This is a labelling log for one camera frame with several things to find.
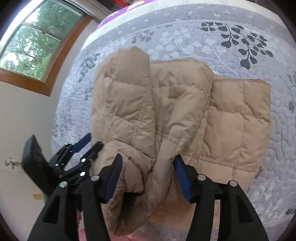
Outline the large wooden side window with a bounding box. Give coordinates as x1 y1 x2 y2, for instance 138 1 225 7
1 1 93 96

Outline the pink knitted cloth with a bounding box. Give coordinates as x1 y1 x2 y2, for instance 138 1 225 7
77 211 140 241

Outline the beige quilted down coat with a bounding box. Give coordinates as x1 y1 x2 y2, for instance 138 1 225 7
90 47 271 235

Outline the grey floral quilted bedspread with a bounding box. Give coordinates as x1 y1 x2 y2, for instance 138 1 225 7
52 1 295 240

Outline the purple blanket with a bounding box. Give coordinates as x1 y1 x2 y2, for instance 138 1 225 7
97 0 154 29

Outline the beige side window curtain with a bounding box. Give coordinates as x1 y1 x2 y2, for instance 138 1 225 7
66 0 112 22

